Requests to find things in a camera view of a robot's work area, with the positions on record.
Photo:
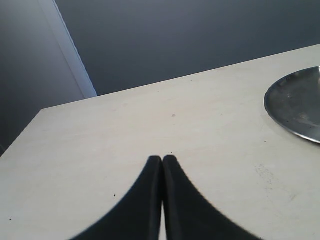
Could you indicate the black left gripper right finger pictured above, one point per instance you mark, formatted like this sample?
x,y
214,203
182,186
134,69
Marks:
x,y
188,215

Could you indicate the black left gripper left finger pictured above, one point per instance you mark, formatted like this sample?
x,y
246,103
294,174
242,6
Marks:
x,y
137,216

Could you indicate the round steel plate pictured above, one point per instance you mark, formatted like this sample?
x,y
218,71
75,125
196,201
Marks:
x,y
293,102

